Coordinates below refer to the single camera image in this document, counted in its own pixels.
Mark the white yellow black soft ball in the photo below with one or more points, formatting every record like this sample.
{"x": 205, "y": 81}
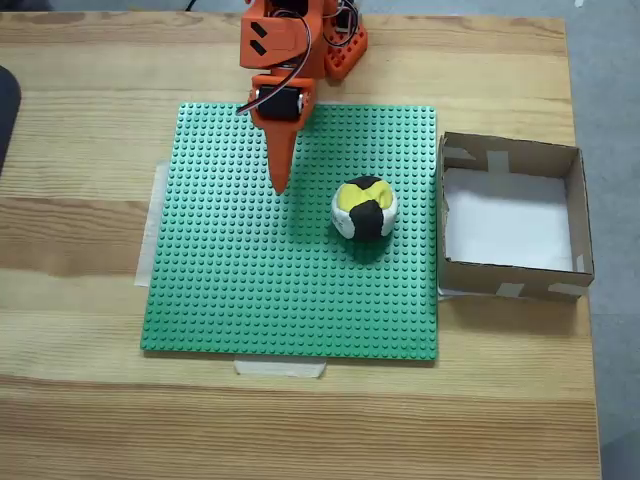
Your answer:
{"x": 367, "y": 220}

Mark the translucent tape strip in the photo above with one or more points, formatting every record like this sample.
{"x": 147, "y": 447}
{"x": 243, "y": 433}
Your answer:
{"x": 280, "y": 369}
{"x": 150, "y": 240}

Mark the black rounded object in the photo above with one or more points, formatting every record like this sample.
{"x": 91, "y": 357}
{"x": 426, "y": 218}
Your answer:
{"x": 7, "y": 115}

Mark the green studded baseplate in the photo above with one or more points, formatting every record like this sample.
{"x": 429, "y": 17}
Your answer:
{"x": 225, "y": 275}

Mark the white paper sheet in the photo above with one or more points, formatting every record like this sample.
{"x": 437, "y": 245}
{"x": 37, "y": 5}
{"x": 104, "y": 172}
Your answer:
{"x": 500, "y": 225}

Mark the brown cardboard box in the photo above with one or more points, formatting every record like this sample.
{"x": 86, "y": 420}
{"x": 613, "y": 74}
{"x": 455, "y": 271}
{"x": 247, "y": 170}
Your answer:
{"x": 515, "y": 284}

